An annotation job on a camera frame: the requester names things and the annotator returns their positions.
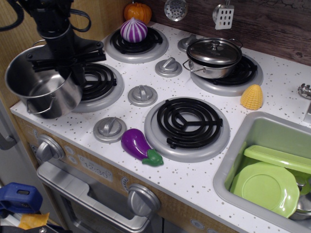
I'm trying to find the silver faucet handle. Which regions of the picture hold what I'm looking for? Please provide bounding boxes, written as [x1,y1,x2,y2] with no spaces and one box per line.
[298,83,311,99]

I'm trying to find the grey stove knob upper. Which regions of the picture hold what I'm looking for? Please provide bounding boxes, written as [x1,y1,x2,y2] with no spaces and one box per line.
[155,57,182,78]

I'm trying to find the grey oven knob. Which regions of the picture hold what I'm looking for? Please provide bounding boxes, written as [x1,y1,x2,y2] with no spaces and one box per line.
[127,183,161,217]
[36,134,65,162]

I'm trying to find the grey stove knob front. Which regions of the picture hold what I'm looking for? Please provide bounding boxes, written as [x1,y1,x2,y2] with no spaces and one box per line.
[93,117,127,143]

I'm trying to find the back right stove burner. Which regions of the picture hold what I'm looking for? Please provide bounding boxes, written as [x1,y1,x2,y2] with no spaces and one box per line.
[190,55,263,97]

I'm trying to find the back left stove burner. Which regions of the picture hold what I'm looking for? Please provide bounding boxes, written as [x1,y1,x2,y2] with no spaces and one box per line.
[104,27,169,64]

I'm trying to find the grey oven knob left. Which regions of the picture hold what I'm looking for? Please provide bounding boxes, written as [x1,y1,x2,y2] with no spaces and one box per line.
[36,134,65,162]

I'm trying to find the hanging steel strainer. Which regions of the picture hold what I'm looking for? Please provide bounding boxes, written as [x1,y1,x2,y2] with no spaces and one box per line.
[164,0,188,22]

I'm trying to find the yellow toy corn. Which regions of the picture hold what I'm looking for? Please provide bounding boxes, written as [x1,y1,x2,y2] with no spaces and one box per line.
[240,84,263,110]

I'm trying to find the tall steel pot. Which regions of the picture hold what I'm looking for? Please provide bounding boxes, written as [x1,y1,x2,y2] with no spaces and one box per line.
[5,46,83,119]

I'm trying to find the grey stove knob back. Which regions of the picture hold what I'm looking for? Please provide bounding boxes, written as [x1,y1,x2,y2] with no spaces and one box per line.
[177,34,199,53]

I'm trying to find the yellow cloth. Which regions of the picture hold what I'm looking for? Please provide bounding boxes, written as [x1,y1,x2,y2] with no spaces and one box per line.
[18,213,50,230]

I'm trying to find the green plastic plate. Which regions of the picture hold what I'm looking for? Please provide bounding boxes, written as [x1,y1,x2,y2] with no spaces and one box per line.
[230,162,300,218]

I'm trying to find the black cable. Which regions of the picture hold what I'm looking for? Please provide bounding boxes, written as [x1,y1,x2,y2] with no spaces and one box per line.
[0,0,92,33]

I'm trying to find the grey sink basin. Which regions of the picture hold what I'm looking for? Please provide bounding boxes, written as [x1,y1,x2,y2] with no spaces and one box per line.
[213,112,311,233]

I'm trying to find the front left stove burner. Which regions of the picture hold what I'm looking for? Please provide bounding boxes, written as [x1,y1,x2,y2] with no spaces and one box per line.
[73,63,124,113]

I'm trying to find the grey stove knob middle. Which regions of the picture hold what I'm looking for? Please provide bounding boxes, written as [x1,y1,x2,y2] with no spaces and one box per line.
[128,85,158,107]

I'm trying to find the purple toy eggplant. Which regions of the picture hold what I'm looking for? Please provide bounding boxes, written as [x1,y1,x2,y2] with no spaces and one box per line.
[121,129,164,166]

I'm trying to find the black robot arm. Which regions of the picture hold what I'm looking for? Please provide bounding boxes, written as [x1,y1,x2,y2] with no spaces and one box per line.
[19,0,106,86]

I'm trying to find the purple white toy onion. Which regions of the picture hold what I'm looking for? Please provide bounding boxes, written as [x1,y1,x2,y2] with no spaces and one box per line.
[120,17,148,43]

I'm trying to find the grey oven knob right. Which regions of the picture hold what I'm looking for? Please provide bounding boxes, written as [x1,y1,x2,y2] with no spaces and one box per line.
[127,183,161,217]

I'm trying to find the blue clamp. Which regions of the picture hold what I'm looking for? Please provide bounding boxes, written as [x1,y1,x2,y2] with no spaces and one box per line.
[0,183,43,218]

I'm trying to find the green plastic tray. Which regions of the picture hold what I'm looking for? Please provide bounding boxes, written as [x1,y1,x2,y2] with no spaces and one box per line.
[243,145,311,174]

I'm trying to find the grey stove knob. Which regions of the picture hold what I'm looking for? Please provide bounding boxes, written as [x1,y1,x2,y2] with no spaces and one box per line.
[155,57,182,78]
[93,117,127,143]
[177,34,199,53]
[128,85,158,107]

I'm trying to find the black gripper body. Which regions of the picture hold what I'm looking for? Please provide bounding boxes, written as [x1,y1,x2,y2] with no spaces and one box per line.
[26,23,106,72]

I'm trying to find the orange toy pumpkin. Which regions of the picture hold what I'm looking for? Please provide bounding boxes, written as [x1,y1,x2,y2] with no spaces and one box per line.
[123,2,152,24]

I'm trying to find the grey oven door handle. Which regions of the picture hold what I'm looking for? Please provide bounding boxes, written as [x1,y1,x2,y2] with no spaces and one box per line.
[37,162,152,233]

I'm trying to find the front right stove burner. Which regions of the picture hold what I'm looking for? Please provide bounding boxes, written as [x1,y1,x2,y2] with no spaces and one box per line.
[144,97,230,163]

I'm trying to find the steel pot in sink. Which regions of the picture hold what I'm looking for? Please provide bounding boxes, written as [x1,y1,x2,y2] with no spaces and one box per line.
[289,177,311,221]

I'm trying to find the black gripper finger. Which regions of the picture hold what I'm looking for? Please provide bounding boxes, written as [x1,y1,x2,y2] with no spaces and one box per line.
[57,66,72,79]
[70,64,85,85]

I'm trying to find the steel pan with lid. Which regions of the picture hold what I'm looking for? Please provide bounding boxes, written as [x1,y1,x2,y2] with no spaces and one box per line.
[183,37,243,79]

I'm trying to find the stove burner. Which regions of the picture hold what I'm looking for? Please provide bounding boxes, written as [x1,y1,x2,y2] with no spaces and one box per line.
[144,97,230,163]
[104,27,169,64]
[190,55,263,97]
[73,63,124,113]

